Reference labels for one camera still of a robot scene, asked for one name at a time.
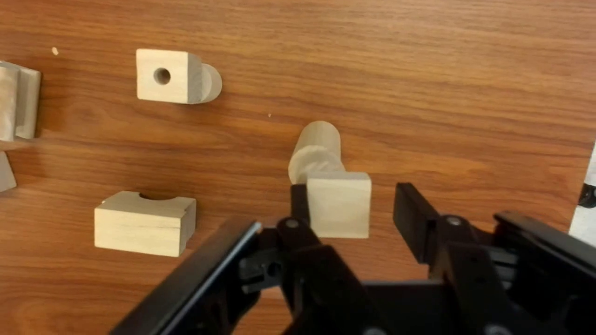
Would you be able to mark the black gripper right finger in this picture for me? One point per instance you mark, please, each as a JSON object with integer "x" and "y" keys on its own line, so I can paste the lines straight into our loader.
{"x": 509, "y": 266}

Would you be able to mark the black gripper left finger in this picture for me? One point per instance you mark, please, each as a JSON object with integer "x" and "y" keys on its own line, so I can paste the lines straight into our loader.
{"x": 299, "y": 271}

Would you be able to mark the small white black object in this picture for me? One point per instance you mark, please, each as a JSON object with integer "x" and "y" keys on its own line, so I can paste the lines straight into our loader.
{"x": 586, "y": 197}

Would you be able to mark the plain wooden cube block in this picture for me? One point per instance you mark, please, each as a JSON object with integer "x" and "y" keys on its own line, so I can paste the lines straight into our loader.
{"x": 340, "y": 204}

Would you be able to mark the short wooden cylinder block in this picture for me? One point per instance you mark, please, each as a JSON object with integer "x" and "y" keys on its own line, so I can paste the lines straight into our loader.
{"x": 308, "y": 165}

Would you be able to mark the tall wooden cylinder block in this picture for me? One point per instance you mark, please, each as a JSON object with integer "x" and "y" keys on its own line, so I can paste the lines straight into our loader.
{"x": 319, "y": 132}

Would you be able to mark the wooden arch block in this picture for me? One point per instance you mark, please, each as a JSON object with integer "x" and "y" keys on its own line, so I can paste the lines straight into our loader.
{"x": 146, "y": 223}

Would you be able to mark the half-round wooden block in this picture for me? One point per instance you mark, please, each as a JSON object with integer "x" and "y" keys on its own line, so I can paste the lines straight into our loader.
{"x": 211, "y": 82}

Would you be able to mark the wooden cube with hole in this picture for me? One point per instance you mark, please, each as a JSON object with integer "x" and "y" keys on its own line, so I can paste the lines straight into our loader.
{"x": 165, "y": 74}

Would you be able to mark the small wooden cube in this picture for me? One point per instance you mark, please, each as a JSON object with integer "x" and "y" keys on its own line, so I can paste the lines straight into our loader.
{"x": 5, "y": 173}

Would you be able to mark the rounded-top wooden block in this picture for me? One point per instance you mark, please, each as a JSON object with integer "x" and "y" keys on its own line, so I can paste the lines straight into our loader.
{"x": 16, "y": 102}

